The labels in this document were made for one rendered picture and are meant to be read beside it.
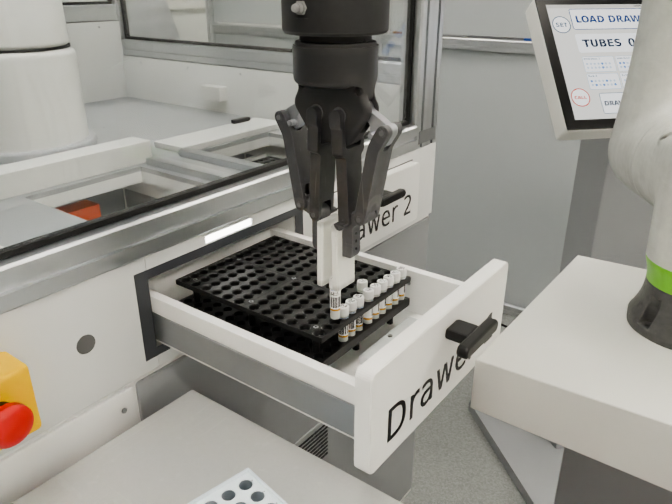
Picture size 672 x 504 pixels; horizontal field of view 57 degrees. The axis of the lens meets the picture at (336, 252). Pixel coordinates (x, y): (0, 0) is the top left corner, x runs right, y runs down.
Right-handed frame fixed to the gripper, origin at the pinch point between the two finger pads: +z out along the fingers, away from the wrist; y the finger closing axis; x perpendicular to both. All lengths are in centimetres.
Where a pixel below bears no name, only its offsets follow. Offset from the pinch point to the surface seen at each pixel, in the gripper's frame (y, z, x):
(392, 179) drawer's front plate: 19.0, 6.3, -41.7
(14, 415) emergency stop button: 13.8, 9.1, 27.5
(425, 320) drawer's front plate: -9.7, 5.2, -1.4
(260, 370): 3.9, 11.5, 7.7
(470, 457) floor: 17, 98, -86
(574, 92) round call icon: 3, -4, -84
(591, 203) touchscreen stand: 0, 23, -101
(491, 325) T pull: -14.2, 6.9, -7.1
